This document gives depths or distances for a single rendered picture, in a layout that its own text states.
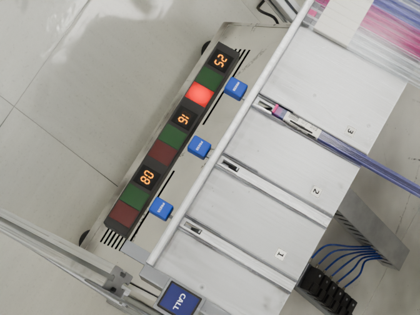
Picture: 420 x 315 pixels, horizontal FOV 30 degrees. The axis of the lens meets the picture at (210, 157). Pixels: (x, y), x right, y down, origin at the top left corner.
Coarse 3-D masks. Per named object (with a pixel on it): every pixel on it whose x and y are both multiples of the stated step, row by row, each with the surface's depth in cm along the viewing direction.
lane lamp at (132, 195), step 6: (132, 186) 118; (126, 192) 117; (132, 192) 117; (138, 192) 117; (144, 192) 118; (120, 198) 117; (126, 198) 117; (132, 198) 117; (138, 198) 117; (144, 198) 117; (132, 204) 117; (138, 204) 117; (138, 210) 117
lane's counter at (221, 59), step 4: (216, 52) 124; (220, 52) 124; (212, 56) 124; (216, 56) 124; (220, 56) 124; (224, 56) 124; (228, 56) 124; (212, 60) 123; (216, 60) 123; (220, 60) 123; (224, 60) 123; (228, 60) 123; (232, 60) 123; (212, 64) 123; (216, 64) 123; (220, 64) 123; (224, 64) 123; (228, 64) 123; (216, 68) 123; (220, 68) 123; (224, 68) 123; (224, 72) 123
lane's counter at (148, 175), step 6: (144, 168) 118; (150, 168) 119; (138, 174) 118; (144, 174) 118; (150, 174) 118; (156, 174) 118; (138, 180) 118; (144, 180) 118; (150, 180) 118; (156, 180) 118; (144, 186) 118; (150, 186) 118
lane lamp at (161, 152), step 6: (156, 144) 119; (162, 144) 120; (156, 150) 119; (162, 150) 119; (168, 150) 119; (174, 150) 119; (156, 156) 119; (162, 156) 119; (168, 156) 119; (162, 162) 119; (168, 162) 119
